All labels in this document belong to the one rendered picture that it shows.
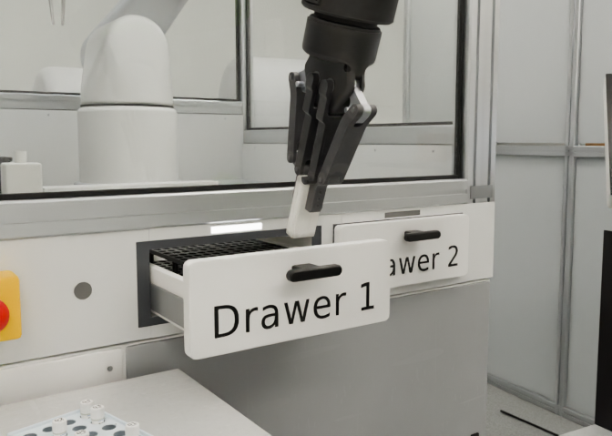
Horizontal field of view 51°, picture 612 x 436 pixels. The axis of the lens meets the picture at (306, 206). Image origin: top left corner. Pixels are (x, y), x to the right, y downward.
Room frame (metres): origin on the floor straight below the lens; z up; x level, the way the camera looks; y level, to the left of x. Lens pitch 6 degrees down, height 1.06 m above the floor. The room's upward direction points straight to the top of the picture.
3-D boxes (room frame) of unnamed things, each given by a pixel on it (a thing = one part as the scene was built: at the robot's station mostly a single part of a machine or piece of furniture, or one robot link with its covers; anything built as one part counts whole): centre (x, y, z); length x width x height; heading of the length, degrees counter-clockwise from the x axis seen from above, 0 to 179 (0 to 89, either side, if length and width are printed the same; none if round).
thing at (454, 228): (1.07, -0.17, 0.87); 0.29 x 0.02 x 0.11; 124
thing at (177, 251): (0.94, 0.12, 0.87); 0.22 x 0.18 x 0.06; 34
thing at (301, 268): (0.75, 0.00, 0.91); 0.07 x 0.04 x 0.01; 124
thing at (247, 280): (0.78, 0.01, 0.87); 0.29 x 0.02 x 0.11; 124
